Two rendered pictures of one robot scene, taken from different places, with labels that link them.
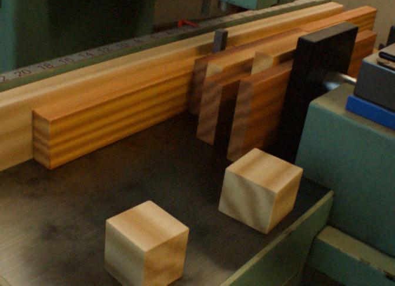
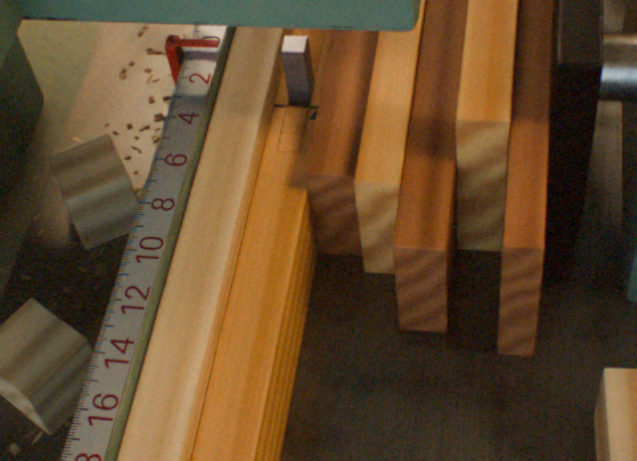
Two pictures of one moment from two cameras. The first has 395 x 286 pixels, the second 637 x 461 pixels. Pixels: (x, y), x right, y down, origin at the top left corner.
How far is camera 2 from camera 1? 0.26 m
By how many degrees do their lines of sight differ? 27
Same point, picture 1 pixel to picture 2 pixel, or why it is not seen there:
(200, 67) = (326, 182)
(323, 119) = not seen: outside the picture
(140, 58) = (209, 256)
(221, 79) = (424, 224)
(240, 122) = (521, 304)
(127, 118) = (279, 409)
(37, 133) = not seen: outside the picture
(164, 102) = (299, 299)
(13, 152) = not seen: outside the picture
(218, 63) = (379, 173)
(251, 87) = (537, 253)
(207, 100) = (411, 276)
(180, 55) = (254, 164)
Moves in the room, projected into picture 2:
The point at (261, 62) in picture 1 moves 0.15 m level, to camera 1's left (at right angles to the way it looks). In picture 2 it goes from (478, 135) to (62, 324)
